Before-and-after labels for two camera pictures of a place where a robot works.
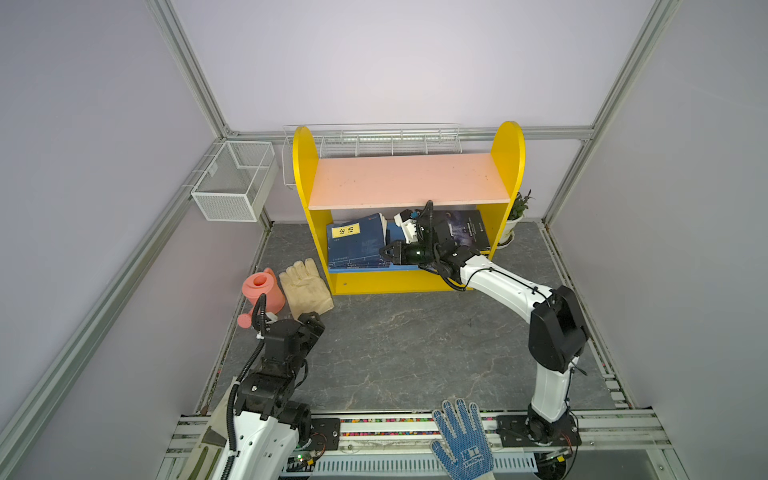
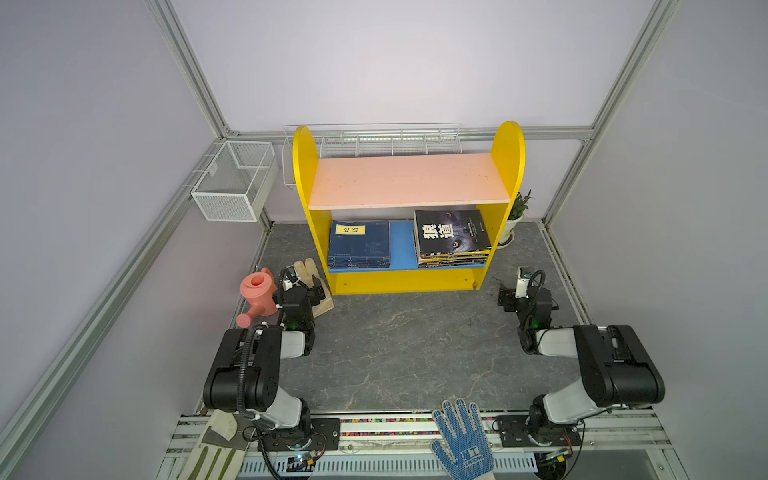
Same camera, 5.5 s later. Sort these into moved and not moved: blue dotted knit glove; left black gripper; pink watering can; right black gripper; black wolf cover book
Moved: left black gripper; right black gripper
Not moved: blue dotted knit glove; pink watering can; black wolf cover book
